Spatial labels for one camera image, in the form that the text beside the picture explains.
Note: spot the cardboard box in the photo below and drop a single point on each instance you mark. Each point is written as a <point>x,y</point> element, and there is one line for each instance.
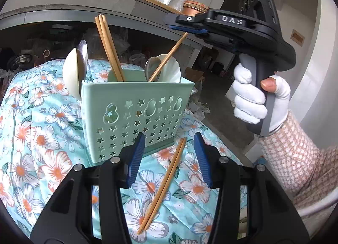
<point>194,74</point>

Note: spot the white ceramic spoon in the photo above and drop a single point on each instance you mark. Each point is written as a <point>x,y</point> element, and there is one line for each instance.
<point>71,74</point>
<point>171,69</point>

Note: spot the clear glass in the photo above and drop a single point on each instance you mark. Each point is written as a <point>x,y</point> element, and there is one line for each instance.
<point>178,7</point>

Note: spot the grey concrete kitchen counter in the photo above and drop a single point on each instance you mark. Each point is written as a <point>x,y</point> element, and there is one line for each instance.
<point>79,0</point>

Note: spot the floral blue blanket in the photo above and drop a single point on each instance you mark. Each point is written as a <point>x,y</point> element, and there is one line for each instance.
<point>39,141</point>

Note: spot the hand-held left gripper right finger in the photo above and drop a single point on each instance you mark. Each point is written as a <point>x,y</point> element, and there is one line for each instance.
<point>203,159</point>

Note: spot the metal spoon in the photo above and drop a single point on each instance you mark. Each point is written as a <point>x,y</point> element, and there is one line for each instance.
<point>84,59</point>
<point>151,67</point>

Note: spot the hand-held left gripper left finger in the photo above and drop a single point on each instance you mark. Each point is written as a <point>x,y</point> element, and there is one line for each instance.
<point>136,159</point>

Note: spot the person's right hand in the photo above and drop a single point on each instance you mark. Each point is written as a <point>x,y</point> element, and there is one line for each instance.
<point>248,101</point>

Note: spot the metal bowl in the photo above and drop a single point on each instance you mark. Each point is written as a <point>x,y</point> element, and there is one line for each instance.
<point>21,61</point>

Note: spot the crumpled plastic bags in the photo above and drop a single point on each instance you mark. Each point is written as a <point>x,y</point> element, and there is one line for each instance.
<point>200,104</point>

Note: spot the clear plastic bag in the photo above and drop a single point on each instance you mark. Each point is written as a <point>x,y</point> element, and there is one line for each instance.
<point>92,37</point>

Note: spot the person's right forearm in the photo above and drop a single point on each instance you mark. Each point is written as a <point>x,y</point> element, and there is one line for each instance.
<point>298,159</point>

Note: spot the black bag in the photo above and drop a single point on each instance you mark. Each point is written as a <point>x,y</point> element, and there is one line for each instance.
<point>217,68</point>

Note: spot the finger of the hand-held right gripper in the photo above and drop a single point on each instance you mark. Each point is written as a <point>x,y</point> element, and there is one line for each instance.
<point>182,19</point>
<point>186,29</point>

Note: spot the woven basket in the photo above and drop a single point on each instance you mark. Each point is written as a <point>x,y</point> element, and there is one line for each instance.
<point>195,4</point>

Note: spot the green plastic utensil holder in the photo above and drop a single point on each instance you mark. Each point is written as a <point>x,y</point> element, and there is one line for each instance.
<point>132,127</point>

